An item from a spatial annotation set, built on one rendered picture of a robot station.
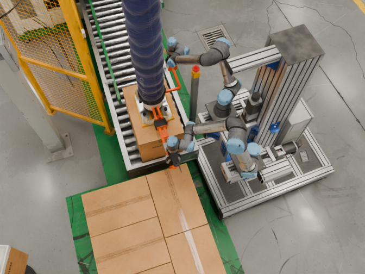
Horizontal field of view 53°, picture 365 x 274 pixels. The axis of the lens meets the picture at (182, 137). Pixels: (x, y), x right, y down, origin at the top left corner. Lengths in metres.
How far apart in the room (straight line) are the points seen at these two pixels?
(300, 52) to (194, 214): 1.69
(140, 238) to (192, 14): 3.21
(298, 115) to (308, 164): 1.10
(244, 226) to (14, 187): 2.44
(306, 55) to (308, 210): 2.15
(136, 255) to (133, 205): 0.42
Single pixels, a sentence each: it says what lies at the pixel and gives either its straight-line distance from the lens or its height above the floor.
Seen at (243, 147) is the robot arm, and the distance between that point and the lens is 2.33.
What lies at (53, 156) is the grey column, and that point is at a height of 0.01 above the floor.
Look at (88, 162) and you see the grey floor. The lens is 4.13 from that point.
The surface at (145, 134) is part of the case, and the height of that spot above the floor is 0.95.
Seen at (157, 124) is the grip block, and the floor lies 1.10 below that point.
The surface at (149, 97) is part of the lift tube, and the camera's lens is 2.90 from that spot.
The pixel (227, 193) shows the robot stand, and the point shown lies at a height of 0.21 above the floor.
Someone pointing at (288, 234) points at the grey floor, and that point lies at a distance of 3.94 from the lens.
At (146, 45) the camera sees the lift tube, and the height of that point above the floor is 1.88.
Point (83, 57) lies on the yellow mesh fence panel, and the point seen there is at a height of 1.33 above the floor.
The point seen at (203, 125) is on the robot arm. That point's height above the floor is 1.49.
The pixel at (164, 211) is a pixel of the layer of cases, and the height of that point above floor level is 0.54.
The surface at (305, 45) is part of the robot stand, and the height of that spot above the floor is 2.03.
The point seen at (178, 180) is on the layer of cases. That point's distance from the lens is 3.36.
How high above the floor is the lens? 3.70
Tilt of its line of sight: 63 degrees down
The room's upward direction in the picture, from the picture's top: 1 degrees clockwise
